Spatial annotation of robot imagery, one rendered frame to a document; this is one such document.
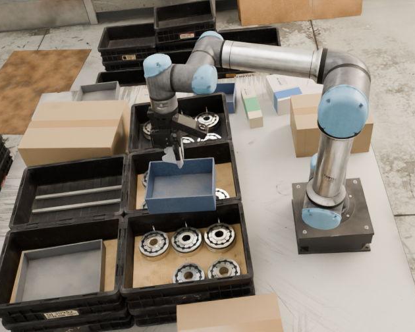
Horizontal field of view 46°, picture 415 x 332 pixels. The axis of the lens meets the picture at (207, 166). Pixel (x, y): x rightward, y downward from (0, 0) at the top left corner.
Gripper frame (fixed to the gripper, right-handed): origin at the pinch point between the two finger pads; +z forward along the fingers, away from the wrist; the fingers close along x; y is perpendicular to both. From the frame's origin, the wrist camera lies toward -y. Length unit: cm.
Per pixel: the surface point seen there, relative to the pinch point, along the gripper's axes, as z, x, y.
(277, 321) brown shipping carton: 31, 35, -27
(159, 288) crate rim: 23.0, 29.4, 6.5
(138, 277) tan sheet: 31.5, 18.4, 16.6
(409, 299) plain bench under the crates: 45, 18, -69
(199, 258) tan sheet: 30.7, 11.5, -2.6
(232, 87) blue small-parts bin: 25, -92, -10
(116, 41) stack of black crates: 46, -209, 79
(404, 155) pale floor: 96, -125, -107
